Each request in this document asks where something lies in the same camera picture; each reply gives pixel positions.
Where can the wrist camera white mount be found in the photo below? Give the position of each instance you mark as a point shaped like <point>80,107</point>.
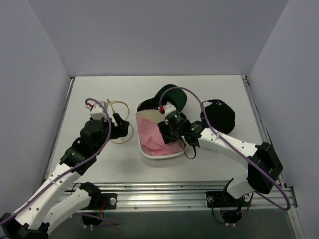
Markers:
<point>167,109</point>
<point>96,112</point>

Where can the pink bucket hat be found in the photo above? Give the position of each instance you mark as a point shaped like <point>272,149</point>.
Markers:
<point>155,134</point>

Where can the black NY baseball cap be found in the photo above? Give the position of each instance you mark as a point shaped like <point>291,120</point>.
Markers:
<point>220,115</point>

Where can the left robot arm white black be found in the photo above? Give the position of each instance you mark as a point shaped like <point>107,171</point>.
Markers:
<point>43,213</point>

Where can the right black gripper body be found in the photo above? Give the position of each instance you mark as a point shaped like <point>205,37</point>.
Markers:
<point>165,131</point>

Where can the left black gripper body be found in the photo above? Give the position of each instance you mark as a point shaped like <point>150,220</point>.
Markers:
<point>115,128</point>

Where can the white perforated tray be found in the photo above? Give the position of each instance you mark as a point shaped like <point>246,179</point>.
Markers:
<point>162,155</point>

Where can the gold wire hat stand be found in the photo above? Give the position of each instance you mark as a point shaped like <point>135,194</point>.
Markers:
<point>131,129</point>

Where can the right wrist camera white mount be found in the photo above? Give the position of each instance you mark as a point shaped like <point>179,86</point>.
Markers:
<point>167,109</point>

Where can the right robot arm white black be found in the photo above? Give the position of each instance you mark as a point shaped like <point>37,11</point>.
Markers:
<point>261,162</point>

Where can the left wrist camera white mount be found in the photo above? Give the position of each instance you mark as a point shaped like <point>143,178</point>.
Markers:
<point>96,112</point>

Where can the black cap green brim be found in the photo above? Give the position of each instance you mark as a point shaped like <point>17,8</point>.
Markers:
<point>176,96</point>

